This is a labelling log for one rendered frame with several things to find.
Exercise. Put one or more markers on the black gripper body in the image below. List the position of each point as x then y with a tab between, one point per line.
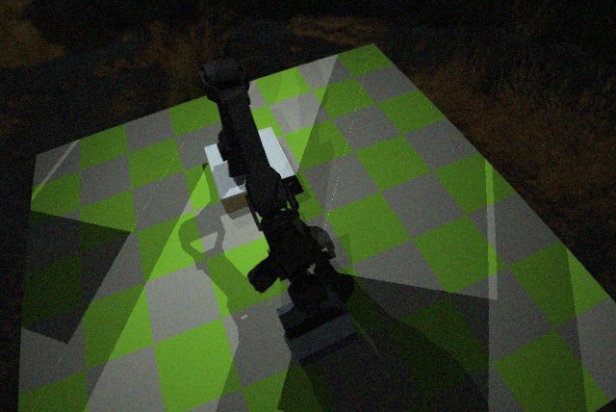
304	290

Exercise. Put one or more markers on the dark grey sloped panel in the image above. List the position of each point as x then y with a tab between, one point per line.
313	338

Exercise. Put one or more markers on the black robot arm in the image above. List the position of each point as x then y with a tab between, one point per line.
225	82

